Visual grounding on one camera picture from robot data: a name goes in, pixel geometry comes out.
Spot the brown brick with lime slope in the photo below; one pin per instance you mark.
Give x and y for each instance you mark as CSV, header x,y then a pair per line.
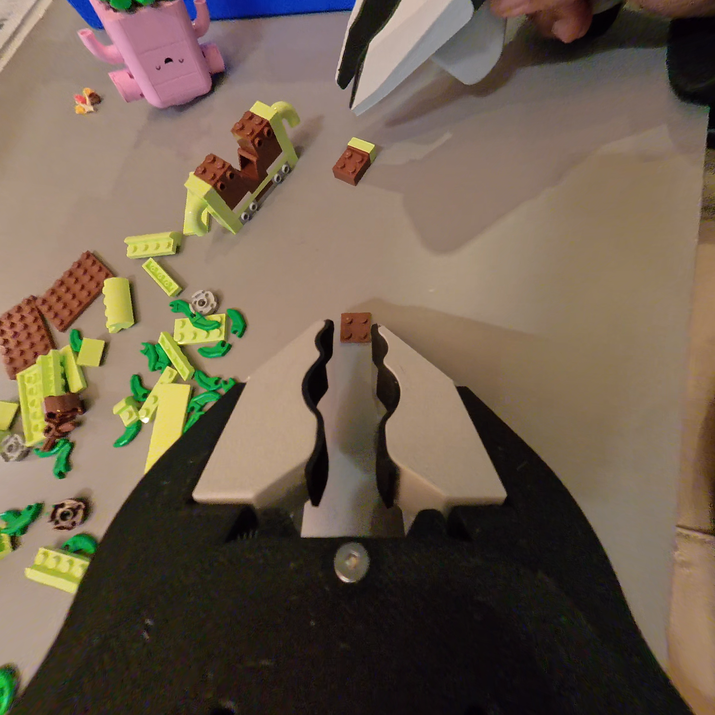
x,y
351,165

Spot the large brown studded plate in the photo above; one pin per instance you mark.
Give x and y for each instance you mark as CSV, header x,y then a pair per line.
x,y
72,290
22,335

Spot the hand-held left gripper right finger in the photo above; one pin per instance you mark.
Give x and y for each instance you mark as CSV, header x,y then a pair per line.
x,y
441,441

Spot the brown stem cluster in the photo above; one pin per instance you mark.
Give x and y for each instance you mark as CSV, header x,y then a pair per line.
x,y
61,408

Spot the small orange yellow flower pieces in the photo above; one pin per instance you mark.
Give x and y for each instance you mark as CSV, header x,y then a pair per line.
x,y
86,100

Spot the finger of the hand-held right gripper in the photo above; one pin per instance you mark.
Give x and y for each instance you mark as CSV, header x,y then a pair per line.
x,y
363,33
413,44

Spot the person's right forearm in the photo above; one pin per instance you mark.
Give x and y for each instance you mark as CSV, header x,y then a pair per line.
x,y
692,61

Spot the lime and brown brick assembly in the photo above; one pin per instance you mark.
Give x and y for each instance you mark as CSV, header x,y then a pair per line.
x,y
234,179

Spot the scattered lime green bricks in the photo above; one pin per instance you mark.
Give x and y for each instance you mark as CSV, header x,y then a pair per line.
x,y
167,419

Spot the scattered green leaf pieces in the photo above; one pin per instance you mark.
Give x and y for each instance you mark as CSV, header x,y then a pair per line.
x,y
215,351

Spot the person's right hand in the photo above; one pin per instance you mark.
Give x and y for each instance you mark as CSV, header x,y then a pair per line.
x,y
558,19

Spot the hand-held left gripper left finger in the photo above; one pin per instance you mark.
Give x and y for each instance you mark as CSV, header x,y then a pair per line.
x,y
257,441

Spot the grey round plate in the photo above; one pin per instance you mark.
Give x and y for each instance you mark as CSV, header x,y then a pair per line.
x,y
14,448
202,301

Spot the pink brick plant pot figure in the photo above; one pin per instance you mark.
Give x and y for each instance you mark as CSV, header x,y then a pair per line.
x,y
167,61

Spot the small brown square plate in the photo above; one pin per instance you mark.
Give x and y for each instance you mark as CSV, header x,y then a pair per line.
x,y
356,327

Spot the blue plastic bin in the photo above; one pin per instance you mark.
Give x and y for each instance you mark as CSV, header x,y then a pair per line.
x,y
251,6

